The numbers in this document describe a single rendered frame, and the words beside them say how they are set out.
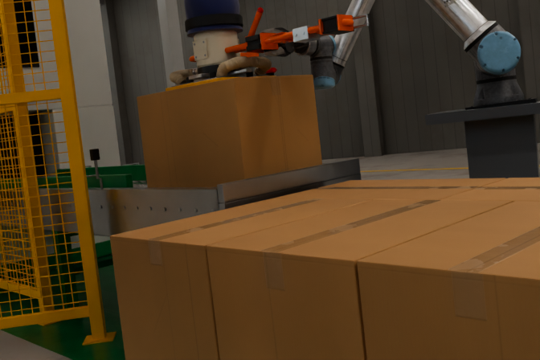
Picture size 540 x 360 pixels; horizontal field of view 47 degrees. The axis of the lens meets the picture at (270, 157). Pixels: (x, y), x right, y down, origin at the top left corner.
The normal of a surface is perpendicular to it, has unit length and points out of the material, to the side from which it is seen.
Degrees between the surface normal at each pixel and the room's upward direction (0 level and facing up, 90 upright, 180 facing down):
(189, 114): 90
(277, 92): 90
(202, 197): 90
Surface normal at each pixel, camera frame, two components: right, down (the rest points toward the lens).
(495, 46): -0.20, 0.15
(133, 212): -0.71, 0.12
